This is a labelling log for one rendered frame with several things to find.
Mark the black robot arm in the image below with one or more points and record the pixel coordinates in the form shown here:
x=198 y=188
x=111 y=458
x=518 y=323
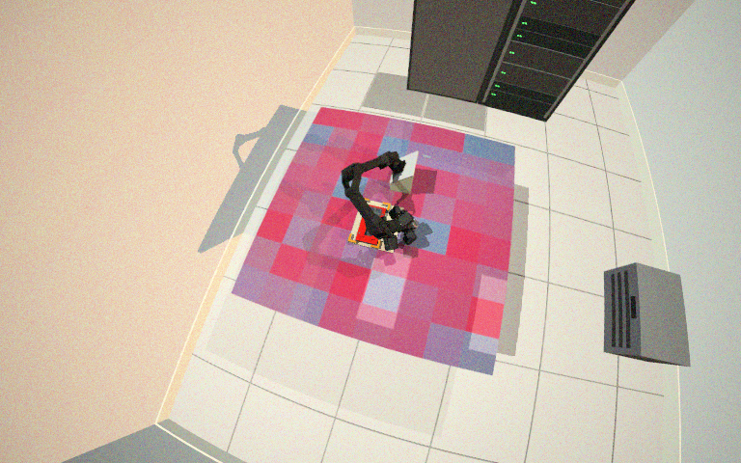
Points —
x=377 y=226

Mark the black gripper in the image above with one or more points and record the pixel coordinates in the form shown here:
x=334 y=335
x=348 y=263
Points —
x=409 y=234

